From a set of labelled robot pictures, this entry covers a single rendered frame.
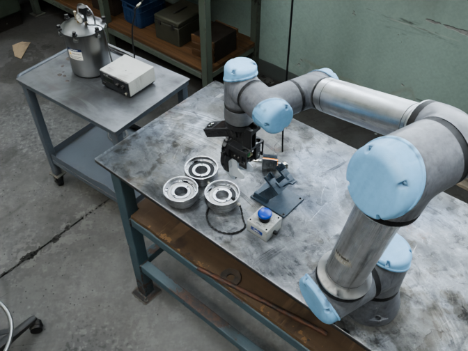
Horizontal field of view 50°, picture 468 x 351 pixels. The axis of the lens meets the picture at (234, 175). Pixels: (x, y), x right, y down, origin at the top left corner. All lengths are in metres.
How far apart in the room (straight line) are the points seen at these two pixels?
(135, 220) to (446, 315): 1.06
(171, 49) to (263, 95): 2.28
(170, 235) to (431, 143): 1.15
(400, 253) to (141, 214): 0.99
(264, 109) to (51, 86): 1.41
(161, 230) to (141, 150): 0.29
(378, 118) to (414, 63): 1.91
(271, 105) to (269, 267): 0.50
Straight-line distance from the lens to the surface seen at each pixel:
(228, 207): 1.44
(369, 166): 0.75
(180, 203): 1.46
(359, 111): 0.99
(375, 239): 0.89
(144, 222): 1.80
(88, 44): 2.21
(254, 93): 1.07
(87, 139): 2.71
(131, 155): 1.68
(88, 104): 2.15
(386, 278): 1.15
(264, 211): 1.38
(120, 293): 2.30
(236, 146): 1.22
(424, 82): 2.87
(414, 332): 1.33
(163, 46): 3.34
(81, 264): 2.44
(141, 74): 2.13
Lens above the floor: 1.91
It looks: 45 degrees down
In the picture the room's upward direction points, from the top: straight up
